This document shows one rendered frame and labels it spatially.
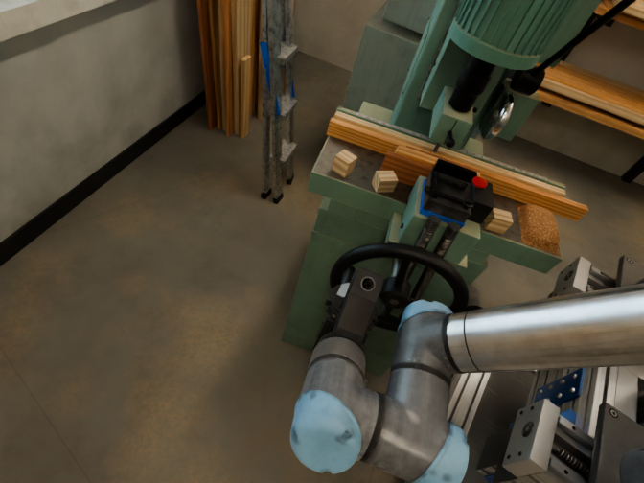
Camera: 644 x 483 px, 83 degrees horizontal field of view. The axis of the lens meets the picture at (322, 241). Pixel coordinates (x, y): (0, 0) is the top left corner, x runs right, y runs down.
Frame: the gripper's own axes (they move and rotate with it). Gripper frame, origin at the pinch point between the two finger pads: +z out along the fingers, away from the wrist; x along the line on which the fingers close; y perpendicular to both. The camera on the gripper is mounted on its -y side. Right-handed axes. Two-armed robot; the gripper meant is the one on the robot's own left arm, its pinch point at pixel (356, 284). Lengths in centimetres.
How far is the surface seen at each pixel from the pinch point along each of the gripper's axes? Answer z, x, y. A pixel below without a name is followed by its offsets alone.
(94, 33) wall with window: 83, -126, -19
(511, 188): 32.5, 28.3, -24.9
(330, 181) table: 19.4, -13.0, -12.3
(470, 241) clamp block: 9.4, 18.0, -13.9
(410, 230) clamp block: 10.3, 6.7, -11.1
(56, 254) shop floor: 61, -114, 69
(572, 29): 34, 23, -60
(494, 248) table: 22.0, 28.0, -11.6
